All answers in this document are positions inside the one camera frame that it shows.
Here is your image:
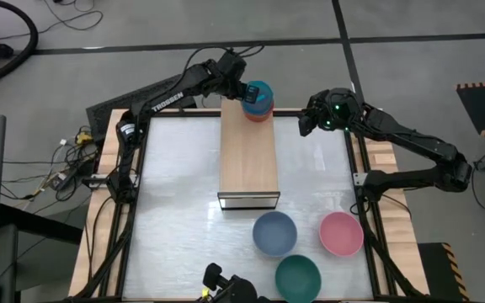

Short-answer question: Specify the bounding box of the small cyan plastic bowl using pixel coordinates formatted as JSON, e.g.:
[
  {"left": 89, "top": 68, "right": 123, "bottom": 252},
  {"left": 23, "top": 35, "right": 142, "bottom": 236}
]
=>
[{"left": 241, "top": 80, "right": 275, "bottom": 117}]

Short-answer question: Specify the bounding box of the small red plastic bowl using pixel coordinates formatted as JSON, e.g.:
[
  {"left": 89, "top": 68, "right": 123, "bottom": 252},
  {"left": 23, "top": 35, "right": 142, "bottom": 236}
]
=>
[{"left": 243, "top": 107, "right": 274, "bottom": 124}]

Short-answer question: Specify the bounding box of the large pink bowl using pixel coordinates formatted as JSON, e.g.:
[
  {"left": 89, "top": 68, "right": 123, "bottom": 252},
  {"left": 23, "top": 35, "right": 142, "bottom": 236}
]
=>
[{"left": 318, "top": 211, "right": 365, "bottom": 258}]

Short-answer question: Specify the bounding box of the large blue-and-white bowl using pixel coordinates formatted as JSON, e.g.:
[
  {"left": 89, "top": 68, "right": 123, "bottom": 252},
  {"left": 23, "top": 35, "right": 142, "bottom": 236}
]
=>
[{"left": 252, "top": 210, "right": 299, "bottom": 258}]

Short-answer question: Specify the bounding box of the large dark green bowl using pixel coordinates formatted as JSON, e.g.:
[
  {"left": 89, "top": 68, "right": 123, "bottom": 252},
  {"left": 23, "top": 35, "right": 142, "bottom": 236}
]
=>
[{"left": 274, "top": 254, "right": 323, "bottom": 303}]

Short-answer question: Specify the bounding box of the light wooden block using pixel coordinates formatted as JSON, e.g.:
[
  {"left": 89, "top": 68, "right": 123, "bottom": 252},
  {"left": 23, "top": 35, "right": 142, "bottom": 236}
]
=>
[{"left": 373, "top": 152, "right": 397, "bottom": 166}]

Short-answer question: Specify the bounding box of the black power adapter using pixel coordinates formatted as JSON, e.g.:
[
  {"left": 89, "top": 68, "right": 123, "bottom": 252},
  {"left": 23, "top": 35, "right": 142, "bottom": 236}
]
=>
[{"left": 51, "top": 167, "right": 84, "bottom": 191}]

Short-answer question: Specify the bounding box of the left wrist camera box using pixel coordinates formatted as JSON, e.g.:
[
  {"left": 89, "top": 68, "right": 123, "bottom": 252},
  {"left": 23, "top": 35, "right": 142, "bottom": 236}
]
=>
[{"left": 242, "top": 83, "right": 261, "bottom": 105}]

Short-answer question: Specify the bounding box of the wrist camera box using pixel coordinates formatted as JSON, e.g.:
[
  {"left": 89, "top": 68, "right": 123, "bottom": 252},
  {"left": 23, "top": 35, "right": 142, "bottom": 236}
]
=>
[
  {"left": 242, "top": 83, "right": 261, "bottom": 105},
  {"left": 298, "top": 112, "right": 316, "bottom": 138}
]

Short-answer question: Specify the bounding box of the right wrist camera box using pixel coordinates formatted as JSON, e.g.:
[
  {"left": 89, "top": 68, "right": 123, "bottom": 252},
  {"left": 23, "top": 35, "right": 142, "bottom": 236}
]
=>
[{"left": 298, "top": 112, "right": 316, "bottom": 138}]

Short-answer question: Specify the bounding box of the black aluminium table frame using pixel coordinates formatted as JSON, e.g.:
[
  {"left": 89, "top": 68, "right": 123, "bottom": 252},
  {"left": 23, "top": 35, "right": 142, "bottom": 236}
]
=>
[{"left": 72, "top": 108, "right": 429, "bottom": 303}]

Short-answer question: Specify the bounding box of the wooden shelf with black frame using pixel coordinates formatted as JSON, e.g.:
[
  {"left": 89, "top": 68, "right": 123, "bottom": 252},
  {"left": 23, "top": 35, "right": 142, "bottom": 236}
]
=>
[{"left": 216, "top": 96, "right": 282, "bottom": 211}]

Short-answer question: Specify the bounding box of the thin black floor cable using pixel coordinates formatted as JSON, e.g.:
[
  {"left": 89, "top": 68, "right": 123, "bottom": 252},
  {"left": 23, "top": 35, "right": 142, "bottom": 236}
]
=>
[{"left": 0, "top": 0, "right": 104, "bottom": 41}]

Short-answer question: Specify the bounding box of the black cable bundle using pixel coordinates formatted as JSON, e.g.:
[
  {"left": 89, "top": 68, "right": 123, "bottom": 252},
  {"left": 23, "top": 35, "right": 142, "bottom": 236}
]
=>
[{"left": 0, "top": 125, "right": 100, "bottom": 203}]

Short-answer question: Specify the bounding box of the black vacuum hose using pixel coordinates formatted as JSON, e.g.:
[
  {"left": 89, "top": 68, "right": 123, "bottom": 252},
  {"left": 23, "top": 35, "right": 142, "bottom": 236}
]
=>
[{"left": 0, "top": 0, "right": 40, "bottom": 83}]

